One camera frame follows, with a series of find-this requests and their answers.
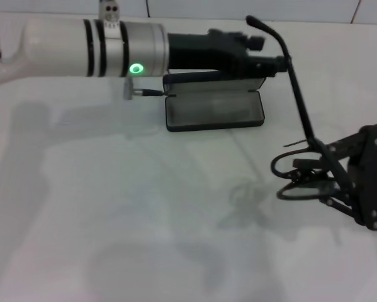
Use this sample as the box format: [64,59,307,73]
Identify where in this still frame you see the black glasses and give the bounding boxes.
[245,14,357,202]

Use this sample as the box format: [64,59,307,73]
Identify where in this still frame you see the left gripper cable plug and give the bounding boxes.
[121,77,167,101]

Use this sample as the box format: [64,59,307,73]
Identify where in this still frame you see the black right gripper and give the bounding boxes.
[292,124,377,232]

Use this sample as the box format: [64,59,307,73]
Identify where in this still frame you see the black glasses case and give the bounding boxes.
[162,70,266,133]

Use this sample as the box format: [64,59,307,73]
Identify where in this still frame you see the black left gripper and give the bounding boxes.
[167,28,285,78]

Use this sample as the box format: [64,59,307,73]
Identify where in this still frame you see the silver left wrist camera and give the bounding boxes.
[99,0,123,40]

